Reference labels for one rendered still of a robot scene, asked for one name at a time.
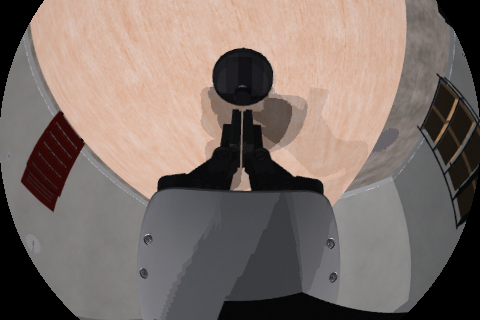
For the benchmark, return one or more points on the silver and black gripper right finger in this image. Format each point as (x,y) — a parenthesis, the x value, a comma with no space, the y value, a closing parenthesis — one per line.
(262,170)

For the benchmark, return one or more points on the black dome-shaped bell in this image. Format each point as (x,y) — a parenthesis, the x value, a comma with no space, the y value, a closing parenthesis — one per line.
(239,72)

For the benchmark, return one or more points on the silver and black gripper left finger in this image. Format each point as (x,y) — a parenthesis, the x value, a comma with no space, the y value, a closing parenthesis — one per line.
(218,171)

